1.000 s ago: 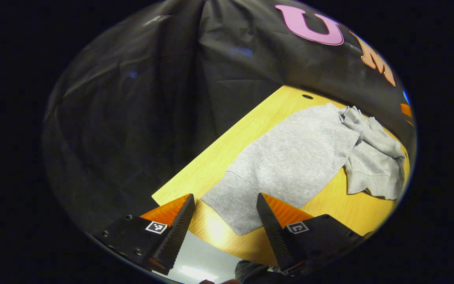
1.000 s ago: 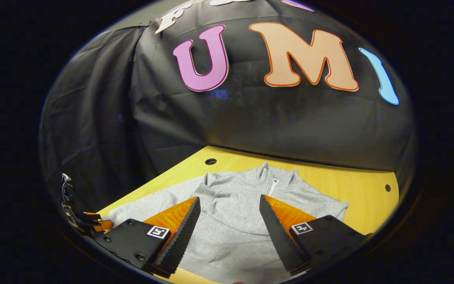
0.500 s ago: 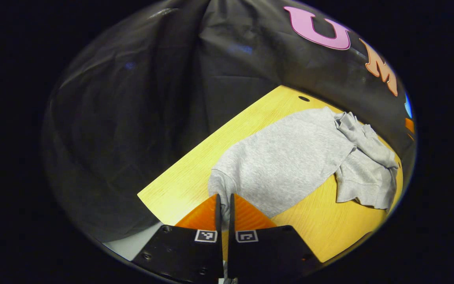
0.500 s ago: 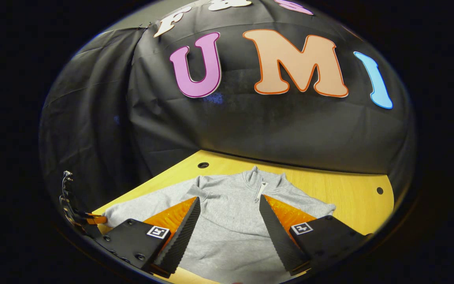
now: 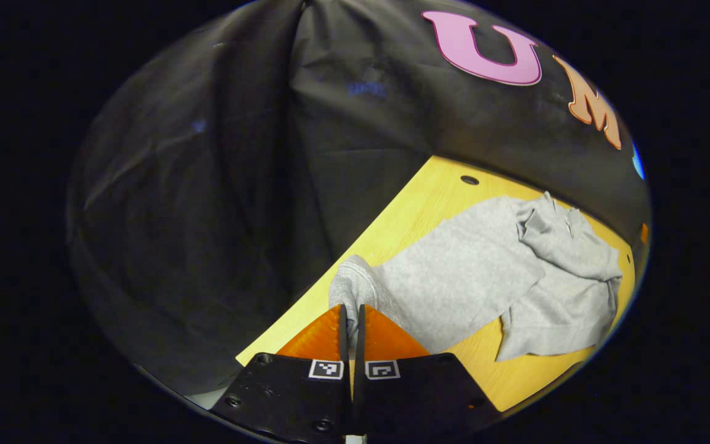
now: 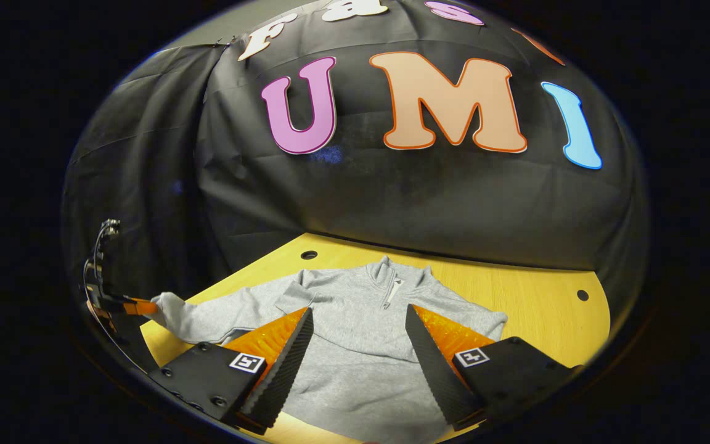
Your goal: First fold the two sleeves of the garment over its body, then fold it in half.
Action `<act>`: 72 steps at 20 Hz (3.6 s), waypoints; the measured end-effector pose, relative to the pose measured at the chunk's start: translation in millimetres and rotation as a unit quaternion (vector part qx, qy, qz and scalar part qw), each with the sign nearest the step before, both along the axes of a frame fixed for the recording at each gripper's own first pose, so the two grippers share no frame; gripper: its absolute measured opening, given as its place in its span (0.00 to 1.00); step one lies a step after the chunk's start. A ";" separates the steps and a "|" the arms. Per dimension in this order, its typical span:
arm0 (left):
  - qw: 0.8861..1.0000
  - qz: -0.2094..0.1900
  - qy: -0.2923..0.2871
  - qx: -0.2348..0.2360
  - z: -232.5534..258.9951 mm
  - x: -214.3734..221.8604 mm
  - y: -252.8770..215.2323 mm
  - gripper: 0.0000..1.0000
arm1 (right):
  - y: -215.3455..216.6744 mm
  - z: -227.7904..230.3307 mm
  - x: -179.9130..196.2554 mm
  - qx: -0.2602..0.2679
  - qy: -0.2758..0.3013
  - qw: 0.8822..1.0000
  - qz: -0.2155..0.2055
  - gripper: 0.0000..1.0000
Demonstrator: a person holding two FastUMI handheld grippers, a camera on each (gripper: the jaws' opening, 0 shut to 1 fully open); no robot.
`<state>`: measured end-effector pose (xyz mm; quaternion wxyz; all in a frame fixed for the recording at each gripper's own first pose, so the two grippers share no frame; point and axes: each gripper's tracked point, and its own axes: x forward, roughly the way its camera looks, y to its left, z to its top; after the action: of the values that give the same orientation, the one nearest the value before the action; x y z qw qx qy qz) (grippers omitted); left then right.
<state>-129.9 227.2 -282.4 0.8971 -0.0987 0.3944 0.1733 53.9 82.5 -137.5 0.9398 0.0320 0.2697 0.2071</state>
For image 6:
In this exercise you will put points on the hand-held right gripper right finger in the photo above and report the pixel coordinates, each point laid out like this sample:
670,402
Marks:
438,370

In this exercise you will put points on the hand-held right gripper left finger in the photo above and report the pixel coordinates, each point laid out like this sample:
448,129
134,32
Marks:
284,370

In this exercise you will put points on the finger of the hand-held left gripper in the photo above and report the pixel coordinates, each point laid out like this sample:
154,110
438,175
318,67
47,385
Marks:
140,306

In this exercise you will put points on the grey zip-neck sweatshirt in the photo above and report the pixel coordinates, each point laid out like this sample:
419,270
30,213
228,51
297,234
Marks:
355,320

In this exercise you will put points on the black backdrop cloth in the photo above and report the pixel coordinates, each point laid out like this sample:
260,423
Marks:
392,203

